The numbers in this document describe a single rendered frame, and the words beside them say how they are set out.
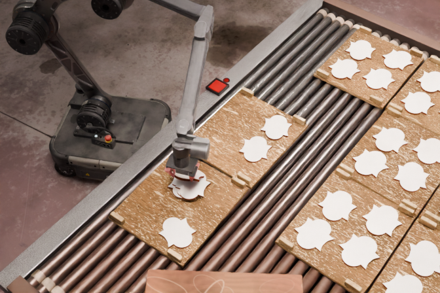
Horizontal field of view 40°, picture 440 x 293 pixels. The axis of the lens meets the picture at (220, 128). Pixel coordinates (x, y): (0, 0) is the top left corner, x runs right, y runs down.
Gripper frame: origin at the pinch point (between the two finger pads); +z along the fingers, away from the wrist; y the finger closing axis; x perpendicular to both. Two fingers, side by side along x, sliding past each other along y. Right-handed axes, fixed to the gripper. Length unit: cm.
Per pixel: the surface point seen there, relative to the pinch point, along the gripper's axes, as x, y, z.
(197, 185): -3.4, -4.1, 7.9
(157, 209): 9.5, 7.4, 10.7
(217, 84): -61, 6, 12
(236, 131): -36.2, -10.4, 11.3
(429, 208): -20, -89, 11
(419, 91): -82, -81, 12
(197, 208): 4.7, -6.7, 10.7
